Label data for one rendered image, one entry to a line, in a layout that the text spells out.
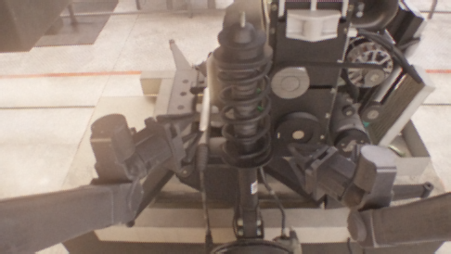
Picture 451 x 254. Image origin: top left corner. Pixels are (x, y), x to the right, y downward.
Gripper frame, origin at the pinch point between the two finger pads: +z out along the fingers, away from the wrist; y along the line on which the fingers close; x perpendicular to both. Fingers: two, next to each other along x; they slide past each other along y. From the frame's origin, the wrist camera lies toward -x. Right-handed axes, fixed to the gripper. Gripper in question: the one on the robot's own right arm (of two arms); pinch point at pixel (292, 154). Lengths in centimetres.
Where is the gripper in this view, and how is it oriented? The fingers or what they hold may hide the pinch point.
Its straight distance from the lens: 73.4
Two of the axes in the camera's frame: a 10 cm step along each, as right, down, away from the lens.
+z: -6.2, -4.3, 6.6
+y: -1.8, -7.4, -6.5
